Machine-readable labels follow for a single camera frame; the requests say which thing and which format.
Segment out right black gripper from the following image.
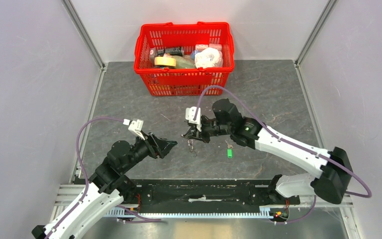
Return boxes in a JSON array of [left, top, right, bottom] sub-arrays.
[[185, 117, 232, 143]]

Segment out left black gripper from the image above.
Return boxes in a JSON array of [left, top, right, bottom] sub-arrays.
[[121, 130, 178, 172]]

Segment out wire keyring with keys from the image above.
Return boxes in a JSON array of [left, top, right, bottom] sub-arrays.
[[187, 139, 197, 157]]

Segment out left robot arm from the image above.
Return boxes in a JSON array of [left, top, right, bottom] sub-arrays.
[[32, 133, 178, 239]]

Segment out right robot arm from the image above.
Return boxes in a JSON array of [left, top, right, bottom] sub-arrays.
[[183, 99, 353, 204]]

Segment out key with green tag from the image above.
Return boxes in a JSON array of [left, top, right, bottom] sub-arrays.
[[225, 140, 233, 159]]

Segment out red plastic shopping basket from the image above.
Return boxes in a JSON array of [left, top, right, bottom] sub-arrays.
[[134, 21, 235, 96]]

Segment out white crumpled plastic bag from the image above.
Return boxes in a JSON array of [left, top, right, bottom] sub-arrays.
[[194, 47, 223, 69]]

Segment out yellow masking tape roll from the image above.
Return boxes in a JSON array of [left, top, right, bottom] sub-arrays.
[[154, 56, 177, 68]]

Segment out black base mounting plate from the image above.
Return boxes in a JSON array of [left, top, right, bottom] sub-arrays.
[[122, 179, 312, 215]]

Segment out black can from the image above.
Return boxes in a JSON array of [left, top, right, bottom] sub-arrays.
[[157, 46, 185, 57]]

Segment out pink box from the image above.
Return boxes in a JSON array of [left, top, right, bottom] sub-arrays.
[[208, 43, 222, 52]]

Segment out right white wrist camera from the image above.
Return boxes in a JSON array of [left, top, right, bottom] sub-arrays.
[[185, 107, 201, 131]]

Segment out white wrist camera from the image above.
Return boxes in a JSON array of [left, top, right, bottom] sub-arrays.
[[185, 107, 201, 131], [123, 119, 146, 140]]

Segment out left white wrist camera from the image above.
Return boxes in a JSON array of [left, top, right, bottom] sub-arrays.
[[123, 119, 146, 140]]

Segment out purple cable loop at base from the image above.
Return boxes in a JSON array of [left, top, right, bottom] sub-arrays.
[[113, 204, 164, 224]]

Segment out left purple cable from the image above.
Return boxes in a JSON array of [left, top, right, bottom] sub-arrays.
[[44, 116, 126, 239]]

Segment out white slotted cable duct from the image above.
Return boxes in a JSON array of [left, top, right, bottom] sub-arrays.
[[98, 206, 290, 219]]

